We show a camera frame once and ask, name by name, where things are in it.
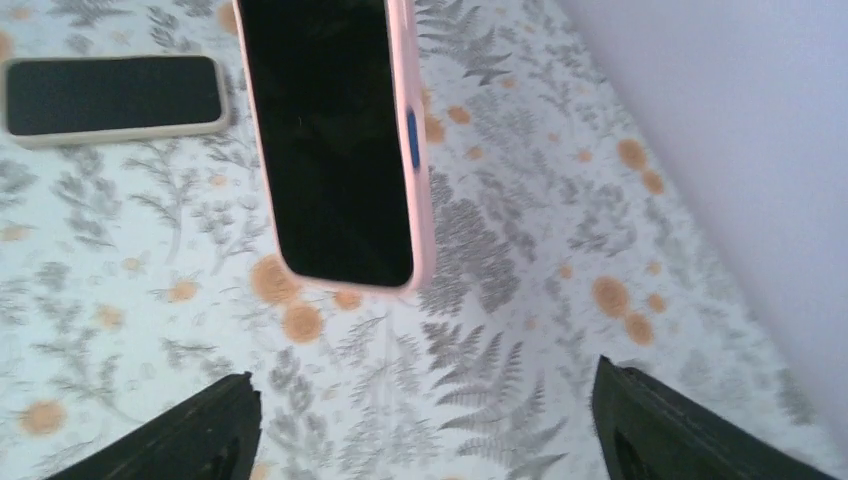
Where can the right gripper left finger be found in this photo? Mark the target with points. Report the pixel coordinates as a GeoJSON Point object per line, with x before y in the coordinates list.
{"type": "Point", "coordinates": [214, 434]}

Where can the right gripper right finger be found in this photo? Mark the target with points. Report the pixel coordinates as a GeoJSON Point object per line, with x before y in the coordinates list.
{"type": "Point", "coordinates": [648, 430]}

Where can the pink phone case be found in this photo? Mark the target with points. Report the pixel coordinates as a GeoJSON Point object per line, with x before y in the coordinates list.
{"type": "Point", "coordinates": [414, 166]}

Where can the black phone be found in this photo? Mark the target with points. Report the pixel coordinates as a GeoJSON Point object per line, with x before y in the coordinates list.
{"type": "Point", "coordinates": [331, 132]}

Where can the floral table mat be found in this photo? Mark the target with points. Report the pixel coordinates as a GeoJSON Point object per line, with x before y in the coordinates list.
{"type": "Point", "coordinates": [133, 276]}

